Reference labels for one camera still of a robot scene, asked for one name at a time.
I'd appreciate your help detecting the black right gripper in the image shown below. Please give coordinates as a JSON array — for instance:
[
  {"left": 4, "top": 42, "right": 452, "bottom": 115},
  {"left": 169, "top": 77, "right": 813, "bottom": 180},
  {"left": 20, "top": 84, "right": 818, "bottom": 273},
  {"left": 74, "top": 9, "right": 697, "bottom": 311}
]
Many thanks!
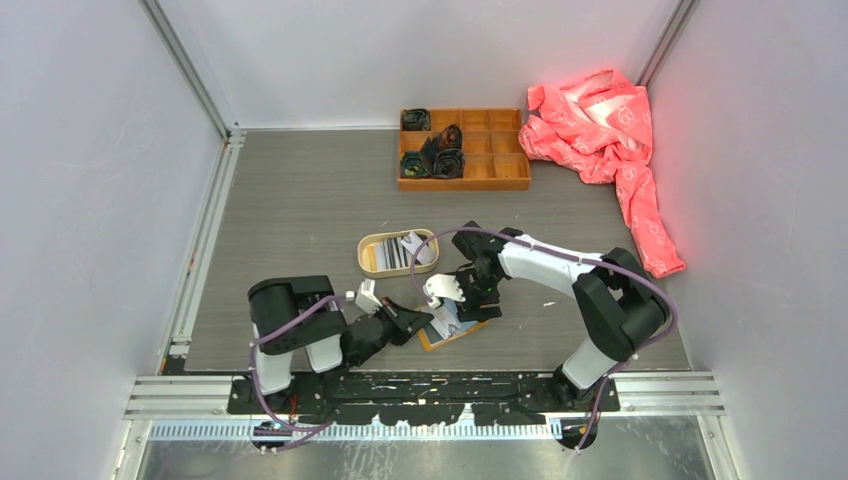
[{"left": 444, "top": 268, "right": 502, "bottom": 324}]

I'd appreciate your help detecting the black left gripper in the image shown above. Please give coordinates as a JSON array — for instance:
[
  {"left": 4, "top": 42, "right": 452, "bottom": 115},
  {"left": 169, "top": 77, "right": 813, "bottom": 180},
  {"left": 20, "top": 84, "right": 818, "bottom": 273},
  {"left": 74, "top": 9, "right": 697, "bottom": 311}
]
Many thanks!
[{"left": 372, "top": 296, "right": 433, "bottom": 350}]

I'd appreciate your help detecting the orange leather card holder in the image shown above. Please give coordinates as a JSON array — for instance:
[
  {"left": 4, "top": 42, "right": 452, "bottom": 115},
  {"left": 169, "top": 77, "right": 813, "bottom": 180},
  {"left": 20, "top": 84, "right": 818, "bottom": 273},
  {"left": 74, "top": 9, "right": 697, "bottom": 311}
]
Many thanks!
[{"left": 417, "top": 299, "right": 486, "bottom": 351}]

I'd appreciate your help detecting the beige oval card tray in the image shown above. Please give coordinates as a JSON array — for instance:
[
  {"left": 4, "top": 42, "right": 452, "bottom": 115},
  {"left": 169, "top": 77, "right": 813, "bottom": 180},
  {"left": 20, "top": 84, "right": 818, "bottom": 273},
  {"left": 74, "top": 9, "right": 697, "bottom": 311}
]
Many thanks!
[{"left": 357, "top": 229, "right": 440, "bottom": 279}]

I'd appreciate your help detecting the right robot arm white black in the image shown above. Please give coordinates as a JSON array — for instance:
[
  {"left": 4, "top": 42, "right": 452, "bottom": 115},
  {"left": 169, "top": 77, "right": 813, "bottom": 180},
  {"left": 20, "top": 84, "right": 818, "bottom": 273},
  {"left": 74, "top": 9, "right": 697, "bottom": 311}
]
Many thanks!
[{"left": 451, "top": 221, "right": 672, "bottom": 411}]

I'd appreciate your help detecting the stack of credit cards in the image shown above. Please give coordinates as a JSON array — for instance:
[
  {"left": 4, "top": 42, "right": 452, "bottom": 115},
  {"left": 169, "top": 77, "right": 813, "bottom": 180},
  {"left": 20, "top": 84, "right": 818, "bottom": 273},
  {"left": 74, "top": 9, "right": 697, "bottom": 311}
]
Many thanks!
[{"left": 362, "top": 231, "right": 438, "bottom": 274}]

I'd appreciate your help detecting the dark rolled fabric bottom centre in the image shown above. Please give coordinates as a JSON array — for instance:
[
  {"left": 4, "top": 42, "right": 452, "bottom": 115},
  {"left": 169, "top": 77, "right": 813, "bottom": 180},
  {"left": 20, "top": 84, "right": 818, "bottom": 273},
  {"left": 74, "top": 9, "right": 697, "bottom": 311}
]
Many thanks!
[{"left": 431, "top": 148, "right": 465, "bottom": 179}]

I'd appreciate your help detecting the dark rolled fabric bottom left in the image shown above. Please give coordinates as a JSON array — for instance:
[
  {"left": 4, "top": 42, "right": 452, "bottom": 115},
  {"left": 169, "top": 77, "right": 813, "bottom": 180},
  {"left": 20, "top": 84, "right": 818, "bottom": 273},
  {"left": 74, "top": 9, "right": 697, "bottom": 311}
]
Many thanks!
[{"left": 399, "top": 151, "right": 429, "bottom": 179}]

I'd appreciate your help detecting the orange wooden compartment tray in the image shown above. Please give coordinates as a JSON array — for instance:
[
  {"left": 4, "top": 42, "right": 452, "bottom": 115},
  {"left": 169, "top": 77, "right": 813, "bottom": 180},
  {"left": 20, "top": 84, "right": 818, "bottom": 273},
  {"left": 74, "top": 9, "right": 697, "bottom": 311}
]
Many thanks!
[{"left": 397, "top": 108, "right": 532, "bottom": 192}]

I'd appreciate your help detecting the dark rolled fabric top left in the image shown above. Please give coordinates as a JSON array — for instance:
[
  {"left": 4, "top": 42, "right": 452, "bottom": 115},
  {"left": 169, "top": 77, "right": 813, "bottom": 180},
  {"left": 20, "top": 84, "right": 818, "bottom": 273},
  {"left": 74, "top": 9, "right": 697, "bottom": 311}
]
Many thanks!
[{"left": 400, "top": 108, "right": 431, "bottom": 131}]

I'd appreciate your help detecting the pink crumpled cloth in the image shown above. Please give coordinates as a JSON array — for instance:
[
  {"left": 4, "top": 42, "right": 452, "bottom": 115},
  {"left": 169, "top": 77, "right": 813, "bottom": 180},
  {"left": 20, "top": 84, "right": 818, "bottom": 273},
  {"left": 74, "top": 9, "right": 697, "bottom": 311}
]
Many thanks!
[{"left": 518, "top": 69, "right": 686, "bottom": 278}]

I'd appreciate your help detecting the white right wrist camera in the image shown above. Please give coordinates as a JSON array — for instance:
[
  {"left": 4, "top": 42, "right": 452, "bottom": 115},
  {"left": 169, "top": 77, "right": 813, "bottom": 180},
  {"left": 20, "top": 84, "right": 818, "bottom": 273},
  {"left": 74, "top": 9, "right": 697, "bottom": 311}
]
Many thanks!
[{"left": 424, "top": 274, "right": 466, "bottom": 309}]

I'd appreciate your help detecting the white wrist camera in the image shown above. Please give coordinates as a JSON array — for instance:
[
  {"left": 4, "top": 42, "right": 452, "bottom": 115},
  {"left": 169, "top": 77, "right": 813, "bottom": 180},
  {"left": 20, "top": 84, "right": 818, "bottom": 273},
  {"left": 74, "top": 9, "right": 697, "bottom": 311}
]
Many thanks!
[
  {"left": 354, "top": 278, "right": 382, "bottom": 315},
  {"left": 424, "top": 274, "right": 466, "bottom": 309}
]

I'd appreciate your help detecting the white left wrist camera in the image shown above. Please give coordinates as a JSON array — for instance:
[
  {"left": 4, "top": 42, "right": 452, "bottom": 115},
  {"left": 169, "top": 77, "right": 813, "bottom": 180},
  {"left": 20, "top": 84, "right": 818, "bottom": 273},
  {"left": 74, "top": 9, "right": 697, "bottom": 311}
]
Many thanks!
[{"left": 354, "top": 278, "right": 382, "bottom": 315}]

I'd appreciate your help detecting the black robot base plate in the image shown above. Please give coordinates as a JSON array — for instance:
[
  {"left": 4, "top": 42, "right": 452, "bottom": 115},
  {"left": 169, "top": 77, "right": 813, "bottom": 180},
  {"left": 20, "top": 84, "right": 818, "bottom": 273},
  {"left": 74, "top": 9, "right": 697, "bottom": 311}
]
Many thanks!
[{"left": 226, "top": 371, "right": 620, "bottom": 426}]

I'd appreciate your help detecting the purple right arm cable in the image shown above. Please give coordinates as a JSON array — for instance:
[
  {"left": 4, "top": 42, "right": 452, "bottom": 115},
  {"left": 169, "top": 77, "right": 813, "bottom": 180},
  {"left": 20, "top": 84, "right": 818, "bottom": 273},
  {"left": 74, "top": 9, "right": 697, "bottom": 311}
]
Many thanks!
[{"left": 409, "top": 226, "right": 681, "bottom": 453}]

